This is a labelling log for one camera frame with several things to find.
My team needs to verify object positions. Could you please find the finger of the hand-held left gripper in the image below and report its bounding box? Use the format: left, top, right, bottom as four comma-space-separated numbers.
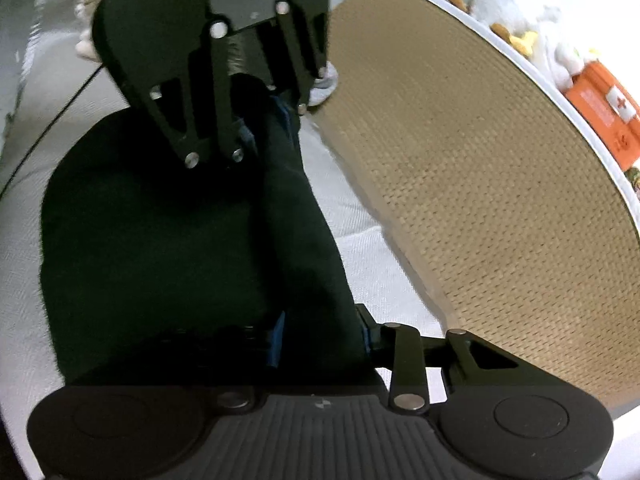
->
134, 21, 258, 168
272, 1, 328, 133

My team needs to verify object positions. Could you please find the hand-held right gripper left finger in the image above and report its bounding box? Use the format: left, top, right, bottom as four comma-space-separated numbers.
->
215, 310, 288, 413

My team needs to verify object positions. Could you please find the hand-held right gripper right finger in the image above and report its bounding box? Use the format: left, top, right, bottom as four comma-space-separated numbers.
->
354, 304, 531, 413

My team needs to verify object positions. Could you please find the grey and black clothes pile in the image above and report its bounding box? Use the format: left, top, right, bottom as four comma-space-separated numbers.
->
306, 62, 340, 107

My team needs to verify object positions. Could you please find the folded woven rattan mattress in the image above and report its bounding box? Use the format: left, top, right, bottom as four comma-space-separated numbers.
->
305, 0, 640, 418

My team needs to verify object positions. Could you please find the orange first aid box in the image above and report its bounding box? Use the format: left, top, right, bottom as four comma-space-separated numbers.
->
562, 57, 640, 171

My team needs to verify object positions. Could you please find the black cable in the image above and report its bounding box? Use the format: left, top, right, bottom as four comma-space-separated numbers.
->
0, 67, 107, 196

